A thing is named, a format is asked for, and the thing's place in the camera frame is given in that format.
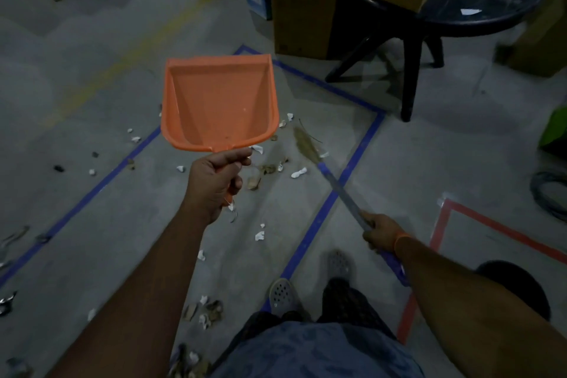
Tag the person's left hand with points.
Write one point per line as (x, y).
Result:
(212, 183)

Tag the person's right hand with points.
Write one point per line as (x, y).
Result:
(383, 233)

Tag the orange plastic dustpan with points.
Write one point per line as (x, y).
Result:
(221, 103)

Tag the pile of paper scraps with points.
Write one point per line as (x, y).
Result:
(299, 173)

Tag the black bucket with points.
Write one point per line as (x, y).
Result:
(522, 280)

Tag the person's right forearm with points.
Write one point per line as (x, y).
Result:
(478, 311)

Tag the person's left forearm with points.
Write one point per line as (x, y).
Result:
(133, 302)

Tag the orange wrist band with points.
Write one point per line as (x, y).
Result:
(401, 242)

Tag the black patterned trousers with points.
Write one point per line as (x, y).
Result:
(350, 302)

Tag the blue patterned shirt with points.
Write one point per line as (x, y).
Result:
(310, 351)

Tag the green and black crate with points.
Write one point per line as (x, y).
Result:
(556, 134)

